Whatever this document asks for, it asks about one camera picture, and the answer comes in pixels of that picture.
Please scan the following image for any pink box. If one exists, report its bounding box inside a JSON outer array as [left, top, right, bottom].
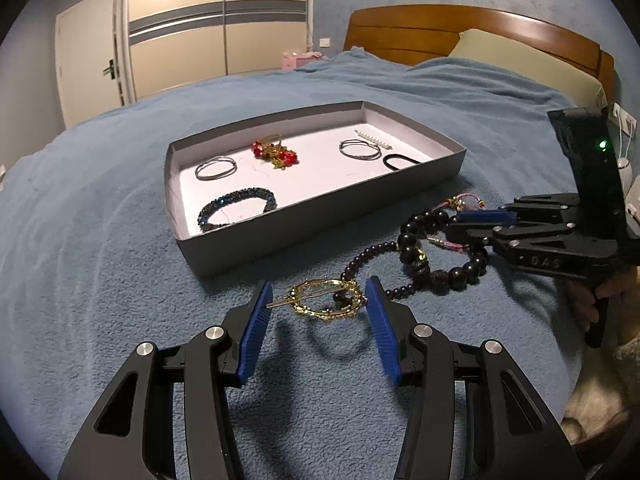
[[281, 49, 324, 71]]

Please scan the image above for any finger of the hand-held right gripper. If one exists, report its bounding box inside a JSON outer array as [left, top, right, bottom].
[[455, 192, 582, 226], [446, 223, 620, 281]]

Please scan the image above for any red bead gold bracelet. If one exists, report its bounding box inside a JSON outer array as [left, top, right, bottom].
[[251, 133, 300, 170]]

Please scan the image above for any large dark bead bracelet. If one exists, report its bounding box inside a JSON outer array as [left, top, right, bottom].
[[398, 209, 490, 294]]

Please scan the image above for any wooden headboard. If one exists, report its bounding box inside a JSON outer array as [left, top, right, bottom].
[[343, 4, 615, 107]]

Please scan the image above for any black hair tie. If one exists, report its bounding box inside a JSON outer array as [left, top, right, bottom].
[[383, 153, 421, 171]]

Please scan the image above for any blue beaded bracelet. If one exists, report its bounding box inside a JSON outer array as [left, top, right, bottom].
[[197, 187, 278, 234]]

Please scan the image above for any beige fleece clothing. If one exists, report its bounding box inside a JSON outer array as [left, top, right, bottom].
[[560, 332, 640, 452]]

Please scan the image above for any gold round hair clip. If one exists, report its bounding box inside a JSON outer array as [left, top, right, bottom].
[[267, 278, 364, 325]]

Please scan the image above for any person's right hand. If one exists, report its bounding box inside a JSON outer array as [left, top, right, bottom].
[[567, 266, 640, 332]]

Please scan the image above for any small dark bead bracelet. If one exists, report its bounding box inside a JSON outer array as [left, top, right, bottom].
[[339, 241, 427, 307]]

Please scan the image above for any white wall socket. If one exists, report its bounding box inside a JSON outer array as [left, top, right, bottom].
[[610, 103, 637, 129]]

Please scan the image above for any pink cord bracelet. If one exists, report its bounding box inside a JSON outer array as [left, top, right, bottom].
[[429, 192, 489, 254]]

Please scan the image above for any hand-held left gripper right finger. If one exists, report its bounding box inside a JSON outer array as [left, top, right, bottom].
[[364, 275, 586, 480]]

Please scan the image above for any pearl hair clip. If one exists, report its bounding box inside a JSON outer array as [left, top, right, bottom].
[[354, 129, 392, 150]]

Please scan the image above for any pale yellow pillow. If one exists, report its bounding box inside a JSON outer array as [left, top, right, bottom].
[[447, 28, 606, 107]]

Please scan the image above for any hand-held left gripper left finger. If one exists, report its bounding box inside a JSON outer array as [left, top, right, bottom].
[[57, 281, 275, 480]]

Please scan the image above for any white door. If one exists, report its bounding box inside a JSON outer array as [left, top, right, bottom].
[[54, 0, 127, 129]]

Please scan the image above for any beige sliding wardrobe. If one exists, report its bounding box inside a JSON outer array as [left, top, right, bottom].
[[122, 0, 314, 104]]

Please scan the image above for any silver bangle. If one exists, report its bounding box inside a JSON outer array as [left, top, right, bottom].
[[339, 139, 376, 161], [194, 156, 237, 181]]

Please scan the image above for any grey cardboard box lid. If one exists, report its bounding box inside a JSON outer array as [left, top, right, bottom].
[[164, 100, 468, 280]]

